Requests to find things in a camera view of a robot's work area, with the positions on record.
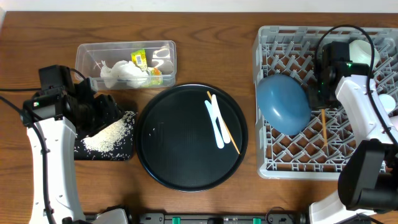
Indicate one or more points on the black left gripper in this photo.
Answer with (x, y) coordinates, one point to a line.
(101, 109)

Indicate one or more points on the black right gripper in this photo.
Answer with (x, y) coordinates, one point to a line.
(313, 99)

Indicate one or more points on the dark blue plate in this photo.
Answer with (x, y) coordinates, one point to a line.
(283, 103)

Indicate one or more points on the white napkin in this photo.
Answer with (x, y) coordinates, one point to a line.
(107, 76)
(133, 75)

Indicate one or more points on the teal green bowl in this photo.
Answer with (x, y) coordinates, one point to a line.
(360, 52)

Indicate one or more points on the light blue cup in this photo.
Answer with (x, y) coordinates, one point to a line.
(388, 102)

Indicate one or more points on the yellow snack wrapper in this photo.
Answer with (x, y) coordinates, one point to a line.
(140, 60)

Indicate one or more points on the pink cup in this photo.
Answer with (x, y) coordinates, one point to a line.
(394, 121)

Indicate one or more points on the round black serving tray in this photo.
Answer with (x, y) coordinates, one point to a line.
(175, 141)

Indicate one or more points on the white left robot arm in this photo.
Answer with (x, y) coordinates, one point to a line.
(57, 116)

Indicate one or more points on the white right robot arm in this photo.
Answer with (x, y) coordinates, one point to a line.
(368, 182)

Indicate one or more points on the grey dishwasher rack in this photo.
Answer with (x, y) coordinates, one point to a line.
(289, 50)

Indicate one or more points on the clear plastic waste bin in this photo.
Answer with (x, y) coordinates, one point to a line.
(160, 54)

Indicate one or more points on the black rectangular tray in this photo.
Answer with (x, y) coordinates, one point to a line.
(118, 152)

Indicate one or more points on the black rail with green clips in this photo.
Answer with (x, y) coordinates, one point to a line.
(274, 217)

